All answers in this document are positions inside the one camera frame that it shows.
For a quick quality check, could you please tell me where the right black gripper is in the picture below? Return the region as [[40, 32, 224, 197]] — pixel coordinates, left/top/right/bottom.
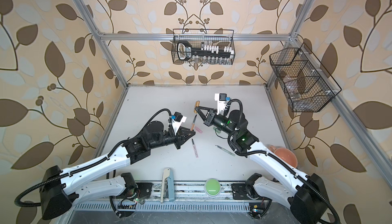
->
[[197, 106, 237, 139]]

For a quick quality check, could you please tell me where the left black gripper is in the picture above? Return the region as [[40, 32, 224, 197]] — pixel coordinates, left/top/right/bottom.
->
[[147, 125, 196, 151]]

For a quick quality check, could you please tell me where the brown pen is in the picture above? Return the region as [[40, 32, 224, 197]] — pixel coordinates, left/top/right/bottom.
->
[[190, 114, 198, 131]]

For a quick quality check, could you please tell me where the brown pen cap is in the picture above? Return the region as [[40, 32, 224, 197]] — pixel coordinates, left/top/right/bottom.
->
[[194, 101, 200, 114]]

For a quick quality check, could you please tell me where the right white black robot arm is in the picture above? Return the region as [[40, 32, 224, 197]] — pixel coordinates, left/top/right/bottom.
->
[[195, 98, 341, 224]]

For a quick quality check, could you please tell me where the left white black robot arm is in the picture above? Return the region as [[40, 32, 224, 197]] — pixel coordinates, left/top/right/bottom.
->
[[14, 112, 195, 220]]

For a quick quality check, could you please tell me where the pink pen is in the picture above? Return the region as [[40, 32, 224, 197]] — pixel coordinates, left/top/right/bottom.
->
[[192, 139, 199, 158]]

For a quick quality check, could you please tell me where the green pen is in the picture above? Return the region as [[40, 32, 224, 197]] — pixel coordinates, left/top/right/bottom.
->
[[215, 145, 235, 156]]

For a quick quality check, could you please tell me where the green round button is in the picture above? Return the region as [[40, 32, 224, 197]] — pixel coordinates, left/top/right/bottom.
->
[[204, 178, 221, 197]]

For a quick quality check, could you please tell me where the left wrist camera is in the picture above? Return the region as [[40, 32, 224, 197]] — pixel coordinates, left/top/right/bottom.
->
[[170, 112, 187, 135]]

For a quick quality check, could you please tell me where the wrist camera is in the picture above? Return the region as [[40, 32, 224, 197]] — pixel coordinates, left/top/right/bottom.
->
[[170, 112, 187, 135], [214, 93, 231, 115]]

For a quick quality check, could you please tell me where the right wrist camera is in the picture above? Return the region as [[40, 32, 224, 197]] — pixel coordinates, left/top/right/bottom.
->
[[214, 93, 231, 115]]

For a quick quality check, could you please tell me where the black socket set rail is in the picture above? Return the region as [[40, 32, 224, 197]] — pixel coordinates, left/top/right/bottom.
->
[[175, 40, 235, 61]]

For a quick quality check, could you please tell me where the rear black wire basket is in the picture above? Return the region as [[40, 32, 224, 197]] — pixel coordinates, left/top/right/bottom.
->
[[171, 28, 236, 65]]

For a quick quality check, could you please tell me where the side black wire basket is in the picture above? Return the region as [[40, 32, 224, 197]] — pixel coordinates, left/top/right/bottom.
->
[[269, 43, 342, 112]]

